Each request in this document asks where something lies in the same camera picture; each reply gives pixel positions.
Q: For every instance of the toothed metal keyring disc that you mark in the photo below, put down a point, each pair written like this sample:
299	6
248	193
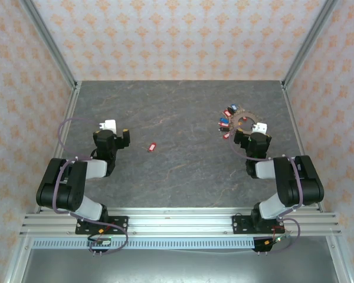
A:
247	113

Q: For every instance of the key with red tag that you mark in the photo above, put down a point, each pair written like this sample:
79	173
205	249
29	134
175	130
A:
152	147

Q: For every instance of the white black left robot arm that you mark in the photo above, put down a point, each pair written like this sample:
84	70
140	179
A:
65	188

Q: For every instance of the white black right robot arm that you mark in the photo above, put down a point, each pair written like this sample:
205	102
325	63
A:
298	182

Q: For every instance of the small circuit board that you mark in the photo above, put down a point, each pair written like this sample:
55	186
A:
101	242
275	240

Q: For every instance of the grey metal panel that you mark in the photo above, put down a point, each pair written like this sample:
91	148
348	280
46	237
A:
180	268

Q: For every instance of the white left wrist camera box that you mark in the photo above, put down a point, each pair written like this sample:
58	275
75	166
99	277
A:
108	125

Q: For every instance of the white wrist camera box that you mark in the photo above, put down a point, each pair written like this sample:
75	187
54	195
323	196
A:
108	125
260	127

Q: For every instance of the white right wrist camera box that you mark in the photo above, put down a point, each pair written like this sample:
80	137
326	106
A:
260	127

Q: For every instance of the aluminium side rail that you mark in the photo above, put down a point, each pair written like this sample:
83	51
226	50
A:
294	118
69	115

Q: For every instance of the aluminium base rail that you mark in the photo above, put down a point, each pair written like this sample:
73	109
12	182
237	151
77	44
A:
180	221

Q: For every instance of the aluminium corner post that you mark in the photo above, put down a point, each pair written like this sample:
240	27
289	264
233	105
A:
306	44
51	44

